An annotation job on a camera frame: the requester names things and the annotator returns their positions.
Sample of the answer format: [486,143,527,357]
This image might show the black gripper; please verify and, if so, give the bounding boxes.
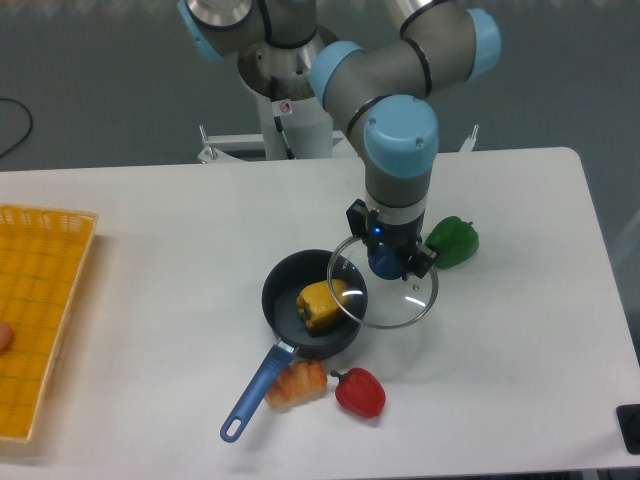
[346,199,438,279]

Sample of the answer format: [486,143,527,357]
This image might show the glass pot lid blue knob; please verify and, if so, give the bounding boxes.
[326,237,439,330]

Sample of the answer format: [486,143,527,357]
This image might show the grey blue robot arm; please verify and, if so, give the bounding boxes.
[177,1,502,280]

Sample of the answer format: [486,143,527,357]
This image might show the green bell pepper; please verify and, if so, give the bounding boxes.
[425,216,479,270]

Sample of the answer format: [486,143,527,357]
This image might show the yellow bell pepper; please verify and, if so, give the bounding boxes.
[296,279,348,336]

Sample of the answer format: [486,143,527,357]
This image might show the red bell pepper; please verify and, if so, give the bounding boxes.
[330,367,386,419]

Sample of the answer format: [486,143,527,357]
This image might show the croissant bread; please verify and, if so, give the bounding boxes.
[265,360,327,409]

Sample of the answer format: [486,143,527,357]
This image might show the black device at table edge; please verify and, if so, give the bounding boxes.
[616,404,640,455]

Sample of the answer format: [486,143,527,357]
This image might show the yellow plastic basket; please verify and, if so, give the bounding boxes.
[1,204,98,443]

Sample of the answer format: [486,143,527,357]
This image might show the orange object at left edge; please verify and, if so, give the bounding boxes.
[0,322,14,352]

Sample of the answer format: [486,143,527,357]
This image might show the dark pot blue handle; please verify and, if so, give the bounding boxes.
[220,249,368,443]

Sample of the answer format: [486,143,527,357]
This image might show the black cable on floor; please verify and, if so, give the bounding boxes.
[0,98,34,159]

